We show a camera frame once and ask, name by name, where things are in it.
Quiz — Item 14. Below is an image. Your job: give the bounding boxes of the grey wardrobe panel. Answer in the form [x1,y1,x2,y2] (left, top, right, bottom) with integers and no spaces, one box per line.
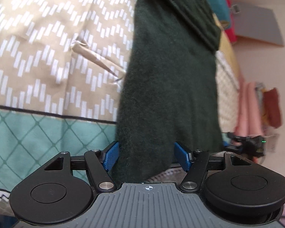
[231,3,285,46]

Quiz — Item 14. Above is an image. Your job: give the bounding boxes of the dark green knit sweater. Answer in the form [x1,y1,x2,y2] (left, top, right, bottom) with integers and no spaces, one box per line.
[112,0,222,183]

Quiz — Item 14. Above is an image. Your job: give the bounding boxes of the pink hanging clothes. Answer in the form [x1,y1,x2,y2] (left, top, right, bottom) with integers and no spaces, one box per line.
[235,81,283,138]

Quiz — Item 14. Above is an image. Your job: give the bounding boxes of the beige patterned bedspread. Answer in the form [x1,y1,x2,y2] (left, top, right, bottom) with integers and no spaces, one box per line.
[0,0,240,192]

